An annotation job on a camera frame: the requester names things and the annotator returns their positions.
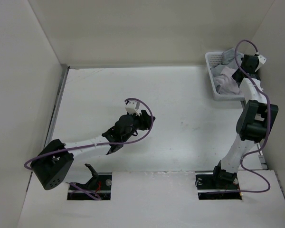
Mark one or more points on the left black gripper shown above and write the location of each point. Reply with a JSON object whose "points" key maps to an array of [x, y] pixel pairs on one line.
{"points": [[144, 120]]}

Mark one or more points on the pale pink tank top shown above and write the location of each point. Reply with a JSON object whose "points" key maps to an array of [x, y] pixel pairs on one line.
{"points": [[225, 84]]}

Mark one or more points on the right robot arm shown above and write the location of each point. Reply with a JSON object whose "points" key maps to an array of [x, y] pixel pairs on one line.
{"points": [[250, 86]]}

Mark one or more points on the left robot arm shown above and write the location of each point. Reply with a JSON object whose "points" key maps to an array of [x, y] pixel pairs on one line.
{"points": [[52, 165]]}

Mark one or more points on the grey tank top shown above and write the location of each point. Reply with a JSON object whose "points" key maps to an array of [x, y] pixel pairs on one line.
{"points": [[228, 60]]}

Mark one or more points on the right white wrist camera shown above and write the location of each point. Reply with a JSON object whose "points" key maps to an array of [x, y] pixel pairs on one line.
{"points": [[261, 61]]}

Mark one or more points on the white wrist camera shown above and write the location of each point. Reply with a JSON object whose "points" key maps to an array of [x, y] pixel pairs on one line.
{"points": [[132, 107], [261, 61]]}

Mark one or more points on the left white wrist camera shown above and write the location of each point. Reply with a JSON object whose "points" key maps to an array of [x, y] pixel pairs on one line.
{"points": [[132, 107]]}

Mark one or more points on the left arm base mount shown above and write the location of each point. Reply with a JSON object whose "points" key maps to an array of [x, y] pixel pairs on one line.
{"points": [[97, 187]]}

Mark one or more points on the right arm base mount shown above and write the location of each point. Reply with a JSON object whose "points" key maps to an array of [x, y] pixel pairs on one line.
{"points": [[208, 189]]}

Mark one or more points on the left metal table rail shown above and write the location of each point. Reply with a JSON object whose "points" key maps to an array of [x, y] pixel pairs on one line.
{"points": [[60, 90]]}

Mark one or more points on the metal table rail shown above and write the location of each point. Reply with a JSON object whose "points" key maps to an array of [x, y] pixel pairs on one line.
{"points": [[252, 124], [60, 90]]}

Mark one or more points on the right metal table rail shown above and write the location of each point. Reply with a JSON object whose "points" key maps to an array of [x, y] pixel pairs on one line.
{"points": [[252, 124]]}

